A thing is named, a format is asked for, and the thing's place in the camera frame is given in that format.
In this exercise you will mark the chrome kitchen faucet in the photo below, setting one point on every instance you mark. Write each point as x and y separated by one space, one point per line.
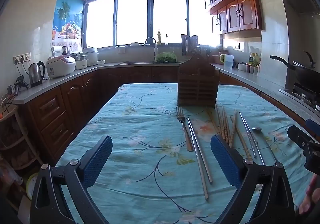
155 48

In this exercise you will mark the cooking oil bottles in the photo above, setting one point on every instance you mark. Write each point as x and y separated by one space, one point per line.
254 59

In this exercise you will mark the white cooking pot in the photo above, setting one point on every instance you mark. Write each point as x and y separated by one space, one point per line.
90 56

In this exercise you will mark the yellow green plate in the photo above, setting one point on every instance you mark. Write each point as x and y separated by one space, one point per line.
32 185

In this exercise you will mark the white corner shelf rack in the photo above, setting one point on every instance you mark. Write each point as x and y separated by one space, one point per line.
15 144

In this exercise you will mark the knife block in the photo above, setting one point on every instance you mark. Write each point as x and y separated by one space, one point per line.
190 44

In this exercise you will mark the brown wooden utensil holder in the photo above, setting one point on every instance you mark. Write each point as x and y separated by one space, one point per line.
197 84

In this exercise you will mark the green colander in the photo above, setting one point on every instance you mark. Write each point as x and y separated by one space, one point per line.
167 58

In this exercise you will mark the tropical wall poster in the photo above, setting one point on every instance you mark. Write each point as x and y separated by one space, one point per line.
67 14

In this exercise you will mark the gas stove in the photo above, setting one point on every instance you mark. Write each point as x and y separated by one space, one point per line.
303 94

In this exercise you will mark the wooden upper cabinets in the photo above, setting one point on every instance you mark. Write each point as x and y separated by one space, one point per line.
240 9

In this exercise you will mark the stainless steel electric kettle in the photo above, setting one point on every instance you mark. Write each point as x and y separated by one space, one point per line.
36 75

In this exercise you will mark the person's right hand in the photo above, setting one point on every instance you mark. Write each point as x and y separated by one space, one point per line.
310 199

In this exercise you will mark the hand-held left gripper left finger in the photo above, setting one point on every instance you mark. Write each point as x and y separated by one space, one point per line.
97 161

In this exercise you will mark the paper towel roll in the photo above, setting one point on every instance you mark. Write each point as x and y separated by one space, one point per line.
57 52

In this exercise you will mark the green mug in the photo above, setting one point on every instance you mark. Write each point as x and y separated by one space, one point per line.
222 58

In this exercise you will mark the silver metal spoon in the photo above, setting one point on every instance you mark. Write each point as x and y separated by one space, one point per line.
256 129

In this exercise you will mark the clear measuring jug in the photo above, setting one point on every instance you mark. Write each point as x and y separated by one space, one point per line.
229 62

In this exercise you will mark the white pink rice cooker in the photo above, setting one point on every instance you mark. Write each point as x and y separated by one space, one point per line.
61 68

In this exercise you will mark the small white bowl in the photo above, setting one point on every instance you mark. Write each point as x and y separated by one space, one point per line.
101 62

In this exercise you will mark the white rectangular dish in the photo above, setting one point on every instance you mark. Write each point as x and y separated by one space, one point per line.
242 67

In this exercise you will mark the kitchen window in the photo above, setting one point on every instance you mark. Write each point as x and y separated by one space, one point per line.
132 19

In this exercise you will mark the white dish cloth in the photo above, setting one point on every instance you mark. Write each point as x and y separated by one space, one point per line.
121 49

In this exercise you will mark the tall yellowish bottle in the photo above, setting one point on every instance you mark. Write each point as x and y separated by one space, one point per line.
159 38

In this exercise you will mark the white wall socket strip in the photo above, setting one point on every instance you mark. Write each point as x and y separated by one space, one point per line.
22 58

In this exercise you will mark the teal floral tablecloth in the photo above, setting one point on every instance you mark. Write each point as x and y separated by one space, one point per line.
140 126

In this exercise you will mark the silver metal fork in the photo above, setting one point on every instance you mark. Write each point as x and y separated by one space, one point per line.
186 136

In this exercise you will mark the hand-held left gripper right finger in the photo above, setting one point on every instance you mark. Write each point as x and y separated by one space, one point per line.
225 161

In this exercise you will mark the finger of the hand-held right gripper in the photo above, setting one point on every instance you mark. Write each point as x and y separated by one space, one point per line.
298 137
313 127

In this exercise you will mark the small white steamer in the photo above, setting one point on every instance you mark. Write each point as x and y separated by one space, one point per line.
81 61

